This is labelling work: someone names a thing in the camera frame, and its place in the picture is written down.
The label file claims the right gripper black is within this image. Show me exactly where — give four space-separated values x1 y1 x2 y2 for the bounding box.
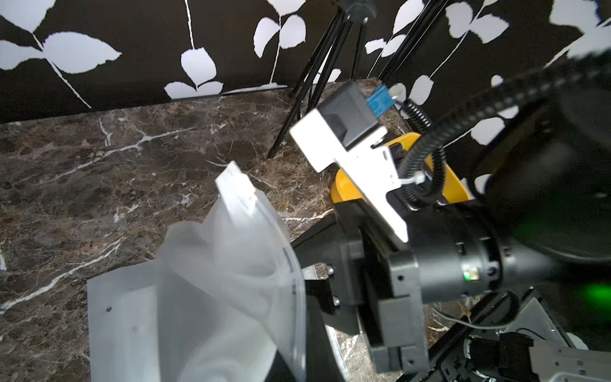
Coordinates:
292 200 504 382

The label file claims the clear zip-top bag top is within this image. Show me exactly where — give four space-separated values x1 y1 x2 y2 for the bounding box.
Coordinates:
87 163 306 381

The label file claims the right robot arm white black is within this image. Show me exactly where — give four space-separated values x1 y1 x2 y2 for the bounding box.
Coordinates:
291 52 610 381

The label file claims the yellow plastic tray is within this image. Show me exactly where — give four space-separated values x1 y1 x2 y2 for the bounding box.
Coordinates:
330 132 474 205

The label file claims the black perforated music stand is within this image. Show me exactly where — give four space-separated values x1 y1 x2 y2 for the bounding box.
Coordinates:
266 0 450 159

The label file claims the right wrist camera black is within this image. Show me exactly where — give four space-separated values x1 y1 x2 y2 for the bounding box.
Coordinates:
290 81 394 172

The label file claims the black corrugated cable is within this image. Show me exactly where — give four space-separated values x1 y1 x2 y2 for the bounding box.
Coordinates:
397 52 611 211

